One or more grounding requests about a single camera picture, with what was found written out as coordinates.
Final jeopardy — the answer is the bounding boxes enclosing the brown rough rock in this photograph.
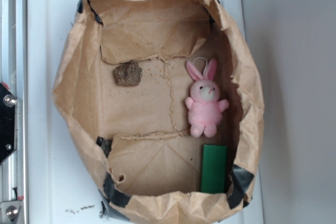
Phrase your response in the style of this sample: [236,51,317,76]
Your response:
[113,60,142,87]

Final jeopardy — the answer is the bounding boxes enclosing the brown paper bag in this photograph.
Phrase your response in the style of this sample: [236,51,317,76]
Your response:
[52,0,265,223]

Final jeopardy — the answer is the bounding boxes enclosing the white plastic tray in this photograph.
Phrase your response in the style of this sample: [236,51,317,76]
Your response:
[28,0,264,223]

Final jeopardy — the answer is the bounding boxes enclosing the green rectangular block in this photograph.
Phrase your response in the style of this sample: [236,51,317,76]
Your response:
[200,144,227,194]

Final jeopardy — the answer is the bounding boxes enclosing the aluminium frame rail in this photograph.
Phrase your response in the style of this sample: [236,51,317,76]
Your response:
[1,0,29,223]

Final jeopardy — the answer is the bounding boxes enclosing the pink plush bunny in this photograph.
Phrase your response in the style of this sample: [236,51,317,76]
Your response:
[185,58,229,138]

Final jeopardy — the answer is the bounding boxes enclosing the black metal bracket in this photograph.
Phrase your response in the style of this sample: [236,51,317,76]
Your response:
[0,82,17,165]

